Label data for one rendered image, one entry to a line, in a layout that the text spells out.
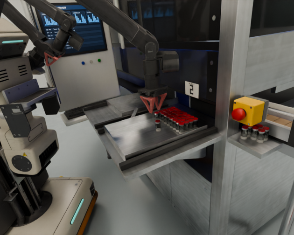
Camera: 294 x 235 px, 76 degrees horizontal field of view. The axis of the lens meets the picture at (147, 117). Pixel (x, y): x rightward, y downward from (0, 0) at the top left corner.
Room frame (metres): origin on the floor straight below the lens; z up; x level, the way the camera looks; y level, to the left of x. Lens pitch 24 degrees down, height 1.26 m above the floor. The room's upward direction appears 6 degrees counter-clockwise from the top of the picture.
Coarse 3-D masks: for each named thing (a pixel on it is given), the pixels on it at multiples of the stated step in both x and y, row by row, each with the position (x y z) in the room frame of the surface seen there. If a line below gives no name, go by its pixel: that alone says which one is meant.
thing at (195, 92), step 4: (188, 84) 0.78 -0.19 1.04; (192, 84) 0.76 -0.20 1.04; (196, 84) 0.74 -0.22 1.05; (188, 88) 0.78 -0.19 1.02; (196, 88) 0.74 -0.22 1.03; (188, 92) 0.78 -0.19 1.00; (192, 92) 0.76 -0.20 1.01; (196, 92) 0.73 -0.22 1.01; (192, 96) 0.76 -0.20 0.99; (196, 96) 0.73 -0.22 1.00
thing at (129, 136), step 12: (132, 120) 0.78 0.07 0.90; (144, 120) 0.80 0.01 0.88; (108, 132) 0.66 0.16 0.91; (120, 132) 0.71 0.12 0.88; (132, 132) 0.70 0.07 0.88; (144, 132) 0.69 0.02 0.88; (156, 132) 0.67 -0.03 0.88; (168, 132) 0.66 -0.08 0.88; (192, 132) 0.60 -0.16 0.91; (120, 144) 0.61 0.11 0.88; (132, 144) 0.61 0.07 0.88; (144, 144) 0.60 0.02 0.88; (156, 144) 0.54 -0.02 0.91; (132, 156) 0.50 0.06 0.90
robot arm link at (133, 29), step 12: (84, 0) 0.63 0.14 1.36; (96, 0) 0.63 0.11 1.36; (108, 0) 0.66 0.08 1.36; (96, 12) 0.64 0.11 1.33; (108, 12) 0.64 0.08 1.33; (120, 12) 0.65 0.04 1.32; (108, 24) 0.65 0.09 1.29; (120, 24) 0.64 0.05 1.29; (132, 24) 0.64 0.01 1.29; (132, 36) 0.65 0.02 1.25; (144, 36) 0.64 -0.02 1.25; (144, 48) 0.65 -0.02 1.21; (156, 48) 0.65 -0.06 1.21
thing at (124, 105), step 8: (128, 96) 1.14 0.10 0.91; (136, 96) 1.16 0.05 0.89; (112, 104) 1.08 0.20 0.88; (120, 104) 1.06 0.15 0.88; (128, 104) 1.05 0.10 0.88; (136, 104) 1.03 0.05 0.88; (144, 104) 1.02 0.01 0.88; (168, 104) 0.96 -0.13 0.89; (120, 112) 0.86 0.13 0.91; (128, 112) 0.86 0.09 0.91
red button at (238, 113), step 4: (240, 108) 0.53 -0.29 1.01; (232, 112) 0.54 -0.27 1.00; (236, 112) 0.52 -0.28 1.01; (240, 112) 0.51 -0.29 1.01; (244, 112) 0.52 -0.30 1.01; (232, 116) 0.53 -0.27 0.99; (236, 116) 0.52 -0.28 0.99; (240, 116) 0.51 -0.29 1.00; (244, 116) 0.51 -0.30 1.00; (236, 120) 0.52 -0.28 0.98; (240, 120) 0.51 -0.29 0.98
